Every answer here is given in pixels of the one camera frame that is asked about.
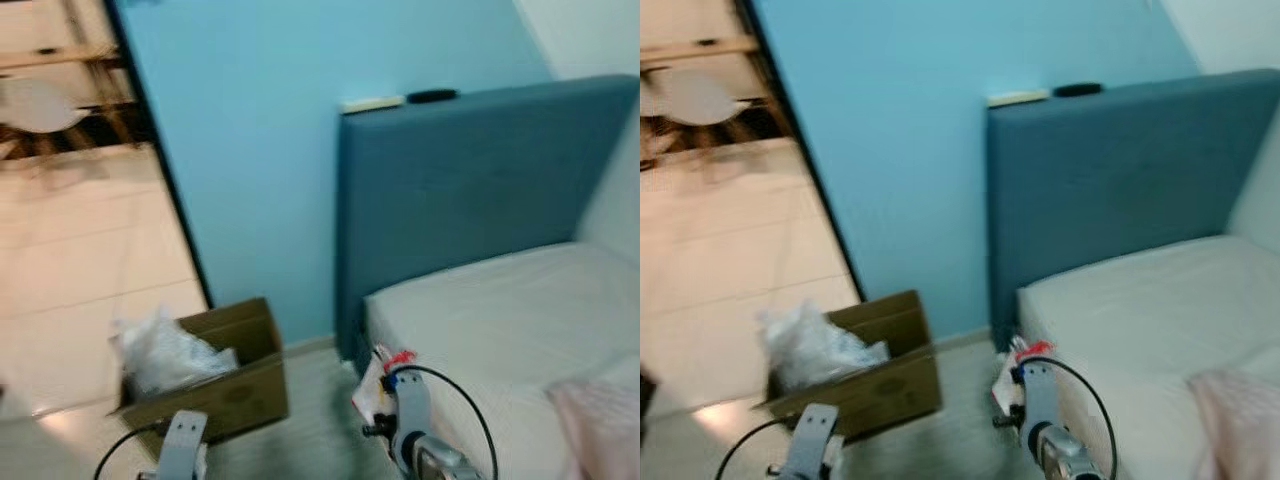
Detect white chair wooden legs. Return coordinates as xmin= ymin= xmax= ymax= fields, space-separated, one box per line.
xmin=0 ymin=78 xmax=131 ymax=161
xmin=640 ymin=70 xmax=776 ymax=161

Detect cream mattress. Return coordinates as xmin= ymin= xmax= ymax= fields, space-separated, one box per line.
xmin=1017 ymin=233 xmax=1280 ymax=480
xmin=362 ymin=240 xmax=641 ymax=480

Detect white red snack wrapper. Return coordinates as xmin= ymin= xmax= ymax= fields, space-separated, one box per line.
xmin=353 ymin=345 xmax=417 ymax=427
xmin=992 ymin=338 xmax=1056 ymax=417

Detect pink dotted pillow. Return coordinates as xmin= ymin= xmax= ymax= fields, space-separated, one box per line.
xmin=1188 ymin=370 xmax=1280 ymax=480
xmin=548 ymin=378 xmax=641 ymax=480

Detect brown cardboard box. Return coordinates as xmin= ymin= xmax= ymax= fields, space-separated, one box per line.
xmin=115 ymin=297 xmax=291 ymax=446
xmin=765 ymin=290 xmax=943 ymax=441

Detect black door frame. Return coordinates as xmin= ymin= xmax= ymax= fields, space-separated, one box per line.
xmin=738 ymin=0 xmax=866 ymax=301
xmin=100 ymin=0 xmax=213 ymax=306

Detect blue upholstered headboard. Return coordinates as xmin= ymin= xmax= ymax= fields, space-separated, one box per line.
xmin=985 ymin=68 xmax=1280 ymax=351
xmin=335 ymin=73 xmax=641 ymax=371

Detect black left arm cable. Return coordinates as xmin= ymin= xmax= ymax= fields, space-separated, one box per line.
xmin=714 ymin=417 xmax=803 ymax=480
xmin=95 ymin=424 xmax=166 ymax=480

